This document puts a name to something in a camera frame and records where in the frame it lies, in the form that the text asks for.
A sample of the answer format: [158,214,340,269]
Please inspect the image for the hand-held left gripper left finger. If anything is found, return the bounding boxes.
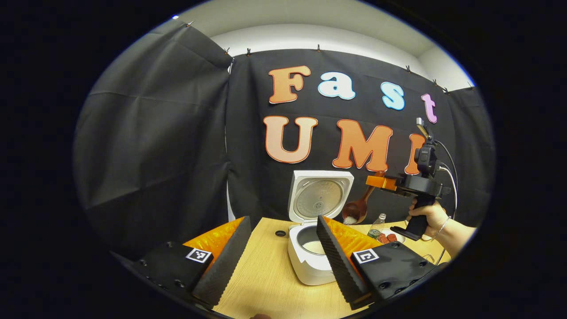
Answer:
[132,216,253,309]

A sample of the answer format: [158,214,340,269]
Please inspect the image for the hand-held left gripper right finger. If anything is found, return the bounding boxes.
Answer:
[315,215,438,312]

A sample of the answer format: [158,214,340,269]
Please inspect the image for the white rice cooker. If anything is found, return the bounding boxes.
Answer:
[288,170,355,286]

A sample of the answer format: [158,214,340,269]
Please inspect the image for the brown wooden spoon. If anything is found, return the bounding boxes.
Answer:
[342,171,386,225]

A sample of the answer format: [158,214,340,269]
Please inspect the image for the clear plastic water bottle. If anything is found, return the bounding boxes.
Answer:
[368,213,387,240]

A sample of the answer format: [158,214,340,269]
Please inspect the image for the white plate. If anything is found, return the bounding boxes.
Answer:
[377,229,406,245]

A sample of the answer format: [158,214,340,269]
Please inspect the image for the black backdrop cloth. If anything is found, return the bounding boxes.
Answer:
[73,18,496,260]

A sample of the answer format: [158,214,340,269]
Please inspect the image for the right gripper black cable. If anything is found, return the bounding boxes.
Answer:
[436,140,459,222]

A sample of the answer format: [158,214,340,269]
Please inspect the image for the thin silver bracelet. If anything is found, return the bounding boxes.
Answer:
[432,216,452,238]

